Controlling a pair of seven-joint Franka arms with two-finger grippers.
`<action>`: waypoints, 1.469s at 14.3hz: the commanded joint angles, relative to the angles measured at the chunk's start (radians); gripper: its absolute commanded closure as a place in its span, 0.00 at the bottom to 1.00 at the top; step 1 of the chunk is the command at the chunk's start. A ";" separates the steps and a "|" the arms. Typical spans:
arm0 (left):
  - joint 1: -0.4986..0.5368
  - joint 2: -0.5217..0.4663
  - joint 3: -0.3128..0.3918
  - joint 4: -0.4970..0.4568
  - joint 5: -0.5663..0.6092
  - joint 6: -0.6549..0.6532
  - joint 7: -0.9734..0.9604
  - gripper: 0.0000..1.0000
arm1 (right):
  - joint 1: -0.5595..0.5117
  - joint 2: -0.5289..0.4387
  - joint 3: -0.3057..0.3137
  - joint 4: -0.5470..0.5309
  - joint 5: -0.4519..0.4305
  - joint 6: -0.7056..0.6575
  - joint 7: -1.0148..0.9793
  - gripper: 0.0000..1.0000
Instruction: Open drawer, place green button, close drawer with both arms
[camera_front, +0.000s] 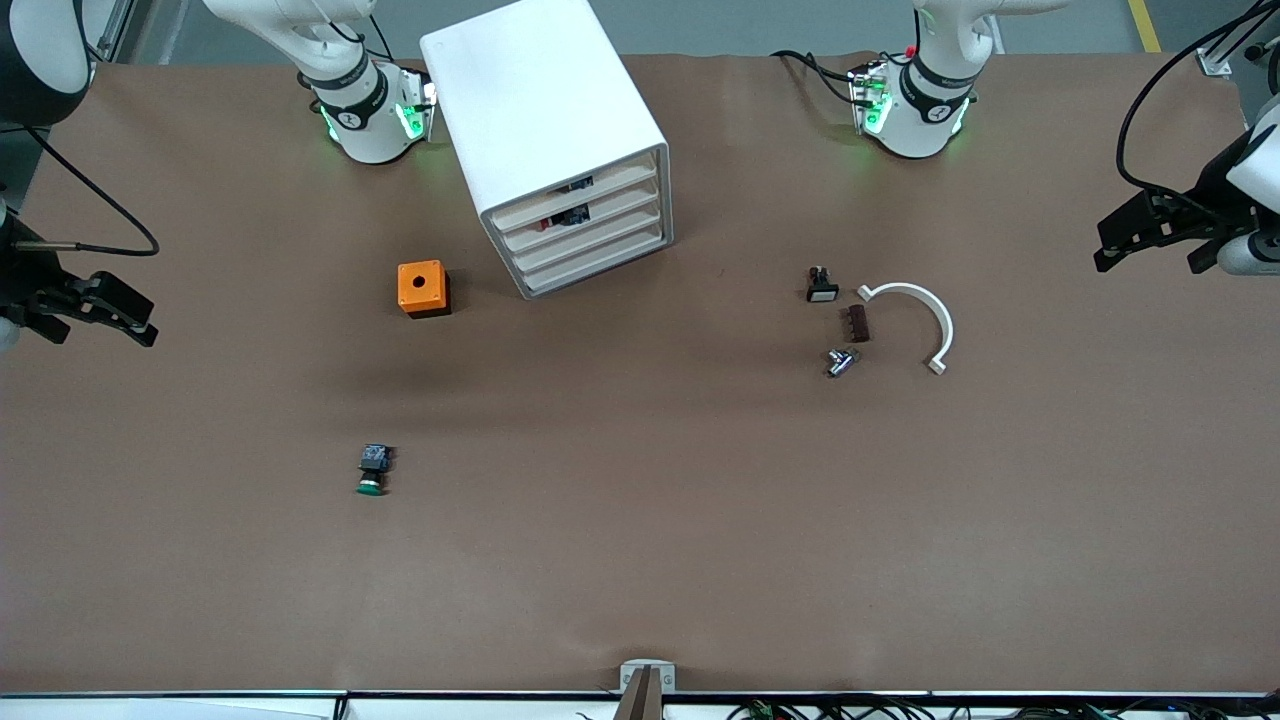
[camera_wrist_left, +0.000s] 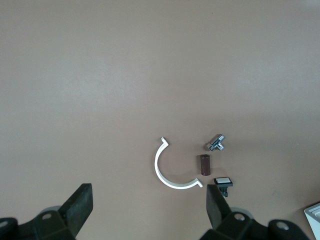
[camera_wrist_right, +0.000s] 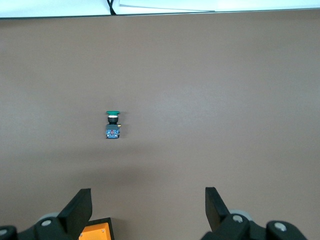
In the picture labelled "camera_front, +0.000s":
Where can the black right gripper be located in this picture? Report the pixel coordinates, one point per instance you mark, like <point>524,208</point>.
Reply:
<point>22,274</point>

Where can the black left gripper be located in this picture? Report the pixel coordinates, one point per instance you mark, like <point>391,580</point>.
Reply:
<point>1188,213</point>

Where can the green push button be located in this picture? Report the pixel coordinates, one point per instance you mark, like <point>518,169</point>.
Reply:
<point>372,470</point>

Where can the white Franka left arm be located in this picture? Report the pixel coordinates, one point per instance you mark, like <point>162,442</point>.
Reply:
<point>920,120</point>

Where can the white Franka right arm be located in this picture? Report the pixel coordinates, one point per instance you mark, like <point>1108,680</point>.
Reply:
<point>365,130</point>

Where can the white curved pipe clamp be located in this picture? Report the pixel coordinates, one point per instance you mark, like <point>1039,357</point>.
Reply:
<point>905,289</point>

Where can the brown terminal block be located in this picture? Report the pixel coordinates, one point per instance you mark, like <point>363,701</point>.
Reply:
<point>856,324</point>

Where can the silver metal fitting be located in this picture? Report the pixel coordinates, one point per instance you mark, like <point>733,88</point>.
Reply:
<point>842,361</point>

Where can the red blue electrical component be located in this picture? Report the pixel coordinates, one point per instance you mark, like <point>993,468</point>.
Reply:
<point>565,218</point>

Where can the blue black electrical component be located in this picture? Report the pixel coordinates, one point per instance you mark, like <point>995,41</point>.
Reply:
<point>575,185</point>

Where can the brown table mat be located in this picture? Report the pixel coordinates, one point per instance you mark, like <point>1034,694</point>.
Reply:
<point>640,520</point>

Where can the aluminium frame profile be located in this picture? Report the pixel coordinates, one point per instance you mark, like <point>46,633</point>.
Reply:
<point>1215,62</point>

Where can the grey frame post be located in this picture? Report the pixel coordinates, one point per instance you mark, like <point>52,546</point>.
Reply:
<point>112,30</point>

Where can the orange button enclosure box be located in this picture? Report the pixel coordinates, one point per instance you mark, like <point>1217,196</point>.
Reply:
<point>420,285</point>

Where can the black white switch module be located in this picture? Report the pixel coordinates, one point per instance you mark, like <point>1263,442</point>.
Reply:
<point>822,288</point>

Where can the white table edge rail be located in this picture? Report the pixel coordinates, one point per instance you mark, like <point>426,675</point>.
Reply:
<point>200,705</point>

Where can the grey metal bracket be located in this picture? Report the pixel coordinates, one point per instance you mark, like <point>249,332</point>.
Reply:
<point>630,672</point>

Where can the brown wedge post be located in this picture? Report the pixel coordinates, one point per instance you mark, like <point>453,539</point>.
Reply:
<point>640,702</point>

